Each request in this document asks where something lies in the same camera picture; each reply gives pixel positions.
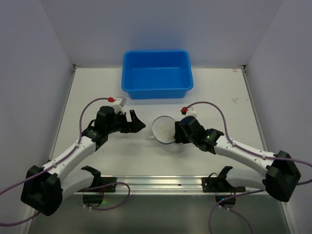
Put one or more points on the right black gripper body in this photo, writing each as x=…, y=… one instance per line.
x=179, y=131

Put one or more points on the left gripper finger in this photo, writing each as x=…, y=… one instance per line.
x=135, y=125
x=124, y=115

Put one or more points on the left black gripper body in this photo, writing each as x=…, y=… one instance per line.
x=128, y=122

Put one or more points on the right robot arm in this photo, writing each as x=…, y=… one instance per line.
x=276, y=174

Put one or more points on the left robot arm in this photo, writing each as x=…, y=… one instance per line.
x=47, y=186

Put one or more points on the blue plastic tub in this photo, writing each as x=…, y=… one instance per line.
x=156, y=74

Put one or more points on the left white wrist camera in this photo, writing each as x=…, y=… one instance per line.
x=117, y=104

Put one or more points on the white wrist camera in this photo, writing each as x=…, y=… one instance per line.
x=117, y=104
x=186, y=112

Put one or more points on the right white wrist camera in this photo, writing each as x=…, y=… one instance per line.
x=186, y=112

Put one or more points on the aluminium mounting rail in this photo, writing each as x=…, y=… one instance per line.
x=165, y=185

